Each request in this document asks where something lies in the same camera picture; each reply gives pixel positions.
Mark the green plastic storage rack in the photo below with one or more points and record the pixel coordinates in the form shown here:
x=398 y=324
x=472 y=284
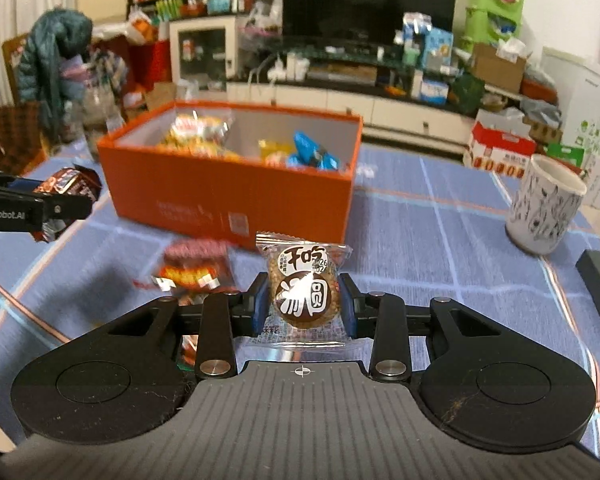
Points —
x=485 y=20

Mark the blue checked tablecloth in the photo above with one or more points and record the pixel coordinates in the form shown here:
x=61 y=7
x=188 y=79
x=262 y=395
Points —
x=430 y=240

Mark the black white patterned cup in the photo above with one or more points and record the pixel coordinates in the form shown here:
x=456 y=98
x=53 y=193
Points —
x=545 y=210

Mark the dark green bag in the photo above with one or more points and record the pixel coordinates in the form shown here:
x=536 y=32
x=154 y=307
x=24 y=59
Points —
x=467 y=91

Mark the white glass door cabinet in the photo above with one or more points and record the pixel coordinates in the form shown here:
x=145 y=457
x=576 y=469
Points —
x=202 y=55

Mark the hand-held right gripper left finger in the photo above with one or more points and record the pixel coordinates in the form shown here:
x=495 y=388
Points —
x=260 y=318

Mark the red orange snack packet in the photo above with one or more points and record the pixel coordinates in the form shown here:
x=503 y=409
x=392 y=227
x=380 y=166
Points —
x=195 y=265

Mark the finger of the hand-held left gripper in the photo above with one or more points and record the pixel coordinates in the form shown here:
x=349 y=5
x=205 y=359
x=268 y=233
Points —
x=67 y=207

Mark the blue snack packet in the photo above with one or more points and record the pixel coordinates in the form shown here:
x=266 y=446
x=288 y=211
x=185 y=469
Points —
x=310 y=152

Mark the orange cardboard box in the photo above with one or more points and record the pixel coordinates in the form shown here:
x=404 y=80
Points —
x=220 y=200

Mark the white refrigerator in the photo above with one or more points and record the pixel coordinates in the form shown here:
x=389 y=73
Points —
x=592 y=105

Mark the white curtain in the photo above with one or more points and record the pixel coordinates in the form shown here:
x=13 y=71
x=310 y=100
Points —
x=25 y=0

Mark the brown cardboard box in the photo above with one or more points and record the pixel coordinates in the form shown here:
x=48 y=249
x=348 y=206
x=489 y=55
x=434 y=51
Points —
x=497 y=70

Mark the silver red snack packet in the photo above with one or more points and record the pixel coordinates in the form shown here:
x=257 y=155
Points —
x=75 y=182

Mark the white television stand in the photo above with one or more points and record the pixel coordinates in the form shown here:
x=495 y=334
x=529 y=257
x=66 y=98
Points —
x=340 y=105

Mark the orange green carton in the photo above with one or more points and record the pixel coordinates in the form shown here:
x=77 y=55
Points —
x=567 y=154

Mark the blue tissue box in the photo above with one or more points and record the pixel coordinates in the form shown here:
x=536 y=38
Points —
x=440 y=47

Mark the round cookie clear packet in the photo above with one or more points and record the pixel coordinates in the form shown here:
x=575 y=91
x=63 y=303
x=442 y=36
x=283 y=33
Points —
x=302 y=295

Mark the dark blue puffer jacket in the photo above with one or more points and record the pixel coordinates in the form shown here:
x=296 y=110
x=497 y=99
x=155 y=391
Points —
x=50 y=60

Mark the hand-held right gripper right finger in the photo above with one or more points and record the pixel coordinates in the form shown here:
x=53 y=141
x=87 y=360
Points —
x=347 y=311

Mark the pile of yellow red packets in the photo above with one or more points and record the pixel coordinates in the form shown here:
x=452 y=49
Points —
x=200 y=135

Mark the red white printed carton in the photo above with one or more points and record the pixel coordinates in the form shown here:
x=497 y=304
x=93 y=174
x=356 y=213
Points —
x=500 y=152

